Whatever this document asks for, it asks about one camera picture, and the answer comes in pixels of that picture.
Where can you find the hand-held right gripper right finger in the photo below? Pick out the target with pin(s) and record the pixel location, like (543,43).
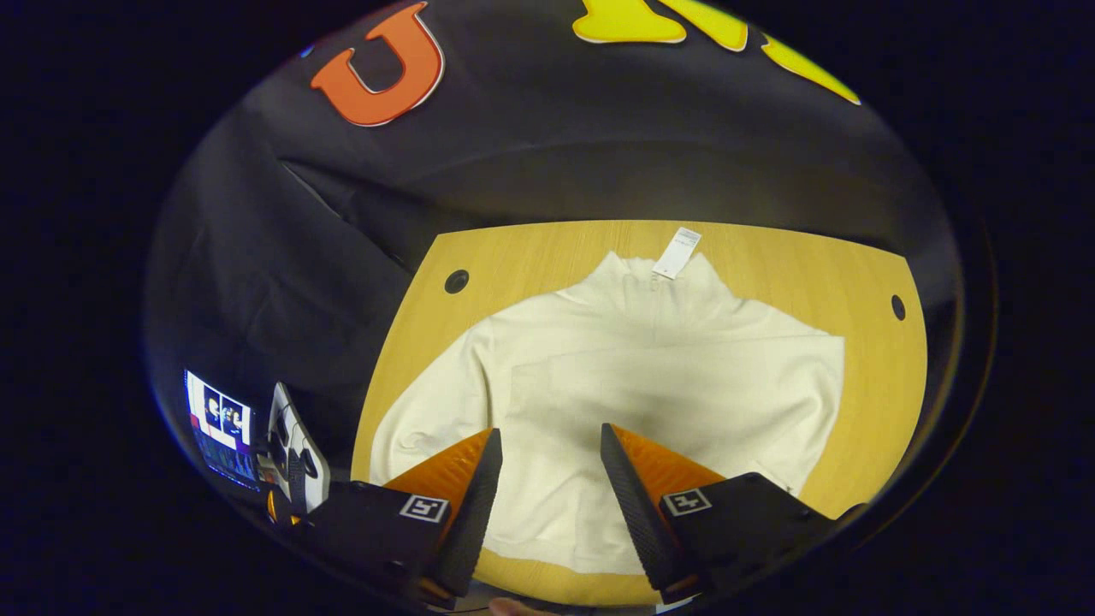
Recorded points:
(637,513)

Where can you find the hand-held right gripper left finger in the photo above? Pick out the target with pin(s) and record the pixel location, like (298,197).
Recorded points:
(479,522)

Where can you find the cream sweatshirt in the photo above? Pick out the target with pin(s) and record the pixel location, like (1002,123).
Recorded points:
(650,376)

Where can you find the lit computer monitor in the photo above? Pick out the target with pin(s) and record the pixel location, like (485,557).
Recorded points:
(221,423)

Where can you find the black backdrop cloth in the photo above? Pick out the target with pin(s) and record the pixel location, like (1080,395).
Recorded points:
(599,154)

